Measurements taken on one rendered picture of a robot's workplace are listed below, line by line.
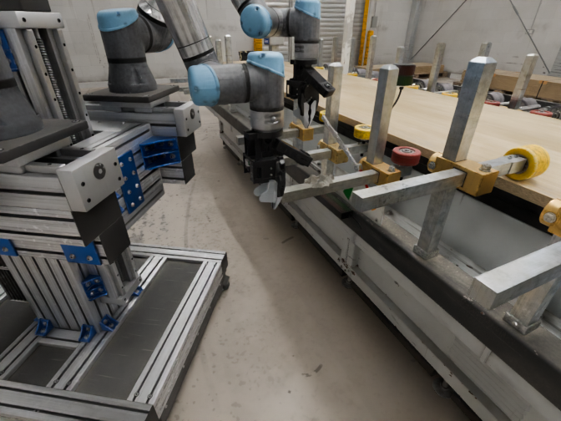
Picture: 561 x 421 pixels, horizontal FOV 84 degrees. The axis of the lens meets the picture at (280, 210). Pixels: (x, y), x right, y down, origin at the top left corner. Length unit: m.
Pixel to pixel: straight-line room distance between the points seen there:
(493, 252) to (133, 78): 1.19
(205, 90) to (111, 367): 1.01
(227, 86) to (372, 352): 1.25
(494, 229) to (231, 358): 1.10
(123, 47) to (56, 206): 0.58
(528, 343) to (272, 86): 0.70
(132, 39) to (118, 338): 1.04
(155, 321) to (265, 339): 0.48
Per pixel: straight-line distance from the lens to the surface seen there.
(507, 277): 0.47
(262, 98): 0.67
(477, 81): 0.74
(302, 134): 1.31
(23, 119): 0.80
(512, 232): 1.01
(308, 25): 1.03
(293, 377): 1.43
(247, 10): 0.93
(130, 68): 1.16
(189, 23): 0.75
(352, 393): 1.42
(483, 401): 1.37
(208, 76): 0.64
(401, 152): 0.98
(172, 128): 1.12
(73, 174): 0.70
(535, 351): 0.80
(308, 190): 0.82
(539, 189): 0.93
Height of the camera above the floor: 1.22
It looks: 31 degrees down
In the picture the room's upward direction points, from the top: straight up
